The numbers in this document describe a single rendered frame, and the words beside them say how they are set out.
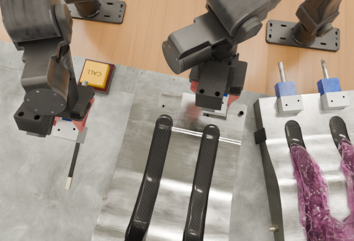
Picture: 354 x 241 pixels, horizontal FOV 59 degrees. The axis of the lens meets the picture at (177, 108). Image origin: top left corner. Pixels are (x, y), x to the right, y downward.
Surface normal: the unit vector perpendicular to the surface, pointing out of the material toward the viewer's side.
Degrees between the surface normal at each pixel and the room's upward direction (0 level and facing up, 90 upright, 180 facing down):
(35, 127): 62
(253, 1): 13
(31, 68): 26
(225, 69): 22
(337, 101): 0
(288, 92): 0
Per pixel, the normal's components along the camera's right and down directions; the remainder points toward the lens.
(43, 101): 0.14, 0.75
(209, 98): -0.25, 0.79
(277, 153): -0.04, -0.65
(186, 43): 0.14, -0.33
